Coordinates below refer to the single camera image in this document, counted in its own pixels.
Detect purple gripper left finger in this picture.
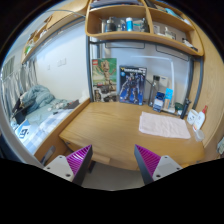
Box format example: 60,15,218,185
44,145,93,186

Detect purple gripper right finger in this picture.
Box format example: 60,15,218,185
134,145,182,185

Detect pink towel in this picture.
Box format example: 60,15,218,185
139,112,191,139

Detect bed with checkered sheet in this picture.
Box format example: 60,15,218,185
15,98,90,164

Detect wooden desk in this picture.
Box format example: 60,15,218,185
60,102,204,170

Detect clear plastic cup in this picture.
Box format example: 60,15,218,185
194,130,204,142

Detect white round container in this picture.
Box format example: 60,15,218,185
187,109,198,125

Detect small blue box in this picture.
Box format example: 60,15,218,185
153,92,165,112

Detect white lotion bottle red cap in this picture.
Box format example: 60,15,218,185
193,106,207,131

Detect blue white tube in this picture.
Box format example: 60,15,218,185
164,88,173,109

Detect light blue crumpled blanket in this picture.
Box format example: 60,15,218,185
21,85,60,114

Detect black bag on bed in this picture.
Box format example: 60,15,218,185
12,99,33,124

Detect blue robot model kit box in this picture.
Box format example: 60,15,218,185
119,66,147,105

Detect Groot building set box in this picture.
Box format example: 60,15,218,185
92,58,117,102

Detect dark bottle on shelf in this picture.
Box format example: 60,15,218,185
105,17,117,32

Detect blue can on shelf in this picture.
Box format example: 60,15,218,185
126,17,133,32

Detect wooden wall shelf unit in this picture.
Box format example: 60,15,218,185
85,0,204,56

